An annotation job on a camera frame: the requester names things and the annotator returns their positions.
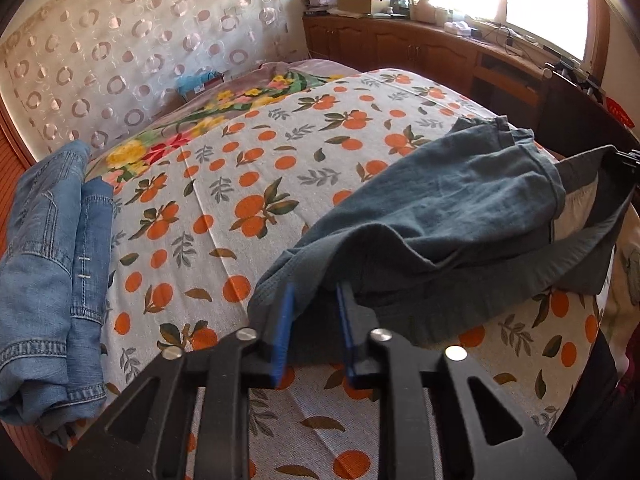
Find orange fruit print bedsheet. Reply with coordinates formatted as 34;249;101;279
65;67;603;480

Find folded blue jeans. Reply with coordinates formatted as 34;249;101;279
0;180;118;436
0;140;93;411

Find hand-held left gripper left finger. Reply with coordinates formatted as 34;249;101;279
52;282;301;480

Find wooden cabinet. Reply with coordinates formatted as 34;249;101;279
302;14;551;128

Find flat cardboard box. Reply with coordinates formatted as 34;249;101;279
336;0;397;16

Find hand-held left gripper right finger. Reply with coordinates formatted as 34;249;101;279
336;282;577;480

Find person's dark clothing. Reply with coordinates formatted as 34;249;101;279
547;330;640;480

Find red paper decoration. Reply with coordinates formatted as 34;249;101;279
604;99;637;129

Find grey-blue pants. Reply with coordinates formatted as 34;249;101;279
247;116;635;361

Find cardboard box with blue bag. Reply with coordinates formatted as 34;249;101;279
176;71;227;105

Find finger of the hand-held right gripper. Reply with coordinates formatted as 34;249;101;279
611;148;640;173

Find circle pattern sheer curtain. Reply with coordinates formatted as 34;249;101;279
0;0;307;163

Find dark brown board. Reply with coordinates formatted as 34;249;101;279
537;67;640;161

